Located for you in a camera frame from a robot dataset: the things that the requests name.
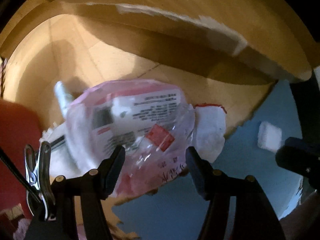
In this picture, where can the blue foam floor mat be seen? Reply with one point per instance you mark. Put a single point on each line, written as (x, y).
(237, 155)

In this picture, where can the white tissue with red edge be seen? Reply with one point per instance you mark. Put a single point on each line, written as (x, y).
(210, 132)

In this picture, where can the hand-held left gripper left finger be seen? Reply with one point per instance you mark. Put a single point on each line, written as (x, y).
(113, 172)

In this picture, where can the pink plastic wipes packet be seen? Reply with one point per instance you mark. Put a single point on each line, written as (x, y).
(130, 120)

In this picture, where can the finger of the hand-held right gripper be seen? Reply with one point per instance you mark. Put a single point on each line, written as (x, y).
(295, 155)

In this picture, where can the cardboard box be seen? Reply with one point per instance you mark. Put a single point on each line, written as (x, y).
(175, 10)

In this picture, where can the red object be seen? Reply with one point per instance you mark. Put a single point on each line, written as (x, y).
(15, 142)

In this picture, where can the metal spring clip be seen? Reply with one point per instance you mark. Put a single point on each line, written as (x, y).
(37, 177)

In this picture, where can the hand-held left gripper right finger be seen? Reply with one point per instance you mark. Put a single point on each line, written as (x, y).
(197, 175)

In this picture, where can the white plastic tube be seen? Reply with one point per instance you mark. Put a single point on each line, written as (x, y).
(62, 95)

